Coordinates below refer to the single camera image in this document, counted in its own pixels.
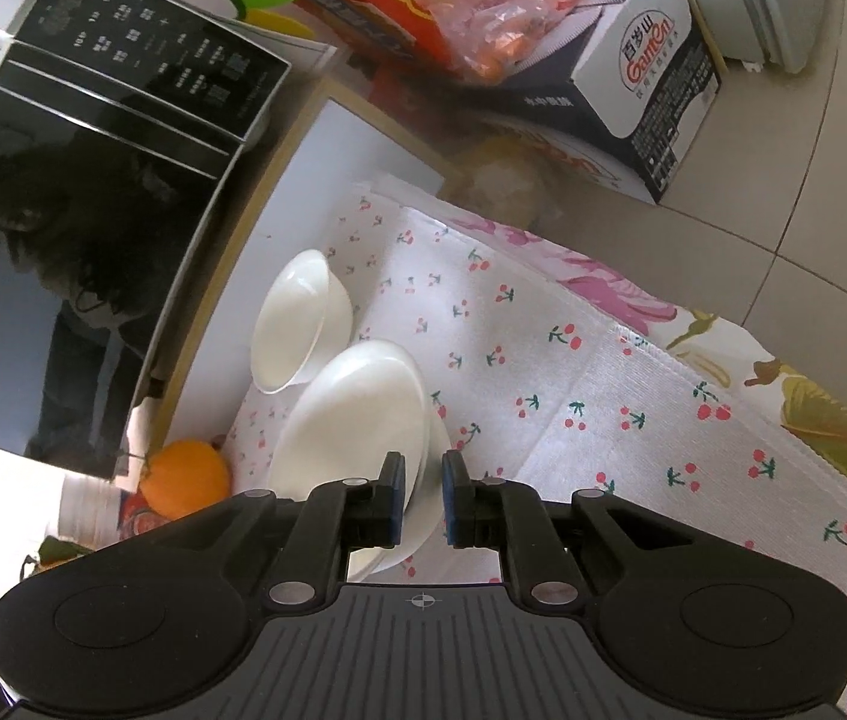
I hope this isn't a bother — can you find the large cream bowl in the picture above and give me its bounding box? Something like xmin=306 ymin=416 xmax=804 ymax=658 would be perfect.
xmin=267 ymin=340 xmax=432 ymax=580

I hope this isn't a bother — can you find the small cream bowl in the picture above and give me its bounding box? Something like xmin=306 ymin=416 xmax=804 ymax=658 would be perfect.
xmin=251 ymin=249 xmax=353 ymax=395

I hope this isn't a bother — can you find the white ceramic bowl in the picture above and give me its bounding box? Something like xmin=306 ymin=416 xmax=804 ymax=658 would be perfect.
xmin=366 ymin=413 xmax=451 ymax=577

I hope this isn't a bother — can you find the cherry print tablecloth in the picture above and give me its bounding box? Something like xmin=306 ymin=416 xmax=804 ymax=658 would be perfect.
xmin=223 ymin=170 xmax=847 ymax=720

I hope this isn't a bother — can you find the large orange on table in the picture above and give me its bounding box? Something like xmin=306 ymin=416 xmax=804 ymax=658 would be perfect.
xmin=138 ymin=440 xmax=233 ymax=520

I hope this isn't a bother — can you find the floral pink cloth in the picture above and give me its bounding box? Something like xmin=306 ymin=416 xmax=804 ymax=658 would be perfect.
xmin=449 ymin=208 xmax=847 ymax=477

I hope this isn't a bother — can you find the white wooden-edged board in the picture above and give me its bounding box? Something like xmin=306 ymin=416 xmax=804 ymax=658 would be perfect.
xmin=138 ymin=78 xmax=457 ymax=452

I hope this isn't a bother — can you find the dark printed carton box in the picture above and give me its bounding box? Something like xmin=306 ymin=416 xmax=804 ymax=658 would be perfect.
xmin=370 ymin=0 xmax=720 ymax=205

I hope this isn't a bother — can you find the black microwave oven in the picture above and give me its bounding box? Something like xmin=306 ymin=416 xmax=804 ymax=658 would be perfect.
xmin=0 ymin=0 xmax=290 ymax=478

